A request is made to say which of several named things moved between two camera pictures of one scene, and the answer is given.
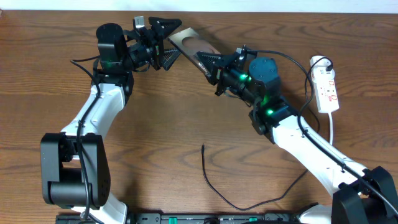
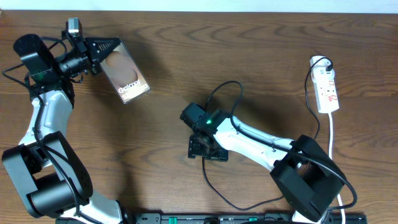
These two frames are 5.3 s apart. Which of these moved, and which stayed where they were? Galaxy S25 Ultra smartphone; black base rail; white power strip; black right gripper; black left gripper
Moved: black left gripper; Galaxy S25 Ultra smartphone; black right gripper
Stayed: black base rail; white power strip
